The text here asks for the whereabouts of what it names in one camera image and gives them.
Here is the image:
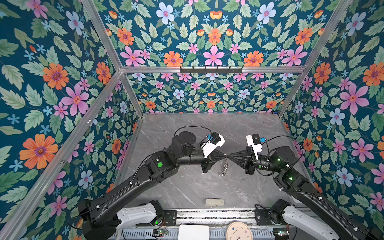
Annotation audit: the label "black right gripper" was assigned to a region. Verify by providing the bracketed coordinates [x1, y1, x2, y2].
[229, 148, 283, 178]

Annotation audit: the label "silver keys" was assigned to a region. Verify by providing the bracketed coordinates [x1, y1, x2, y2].
[219, 158, 229, 177]

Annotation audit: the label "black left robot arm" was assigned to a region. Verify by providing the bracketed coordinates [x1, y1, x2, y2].
[78, 132, 225, 240]

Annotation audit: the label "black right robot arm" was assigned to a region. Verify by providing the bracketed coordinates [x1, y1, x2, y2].
[227, 147, 384, 240]

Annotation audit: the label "small white block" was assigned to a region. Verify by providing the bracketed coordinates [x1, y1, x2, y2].
[205, 198, 225, 207]

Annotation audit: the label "round analog clock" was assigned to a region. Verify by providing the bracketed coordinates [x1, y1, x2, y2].
[226, 222, 254, 240]

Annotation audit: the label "white box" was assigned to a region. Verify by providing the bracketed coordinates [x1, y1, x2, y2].
[178, 225, 210, 240]

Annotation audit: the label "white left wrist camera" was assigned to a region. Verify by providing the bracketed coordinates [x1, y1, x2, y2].
[200, 132, 225, 159]

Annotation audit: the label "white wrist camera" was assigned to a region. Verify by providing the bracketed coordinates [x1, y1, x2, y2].
[246, 134, 266, 161]
[200, 132, 225, 159]

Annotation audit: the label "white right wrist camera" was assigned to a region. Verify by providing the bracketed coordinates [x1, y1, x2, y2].
[246, 134, 266, 161]

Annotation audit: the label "aluminium front rail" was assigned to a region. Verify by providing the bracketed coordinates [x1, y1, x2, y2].
[119, 208, 331, 227]

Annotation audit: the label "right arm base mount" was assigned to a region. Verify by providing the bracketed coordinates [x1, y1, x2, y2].
[254, 199, 340, 240]

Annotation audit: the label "black hook rail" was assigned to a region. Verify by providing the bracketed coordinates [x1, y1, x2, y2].
[179, 66, 243, 75]

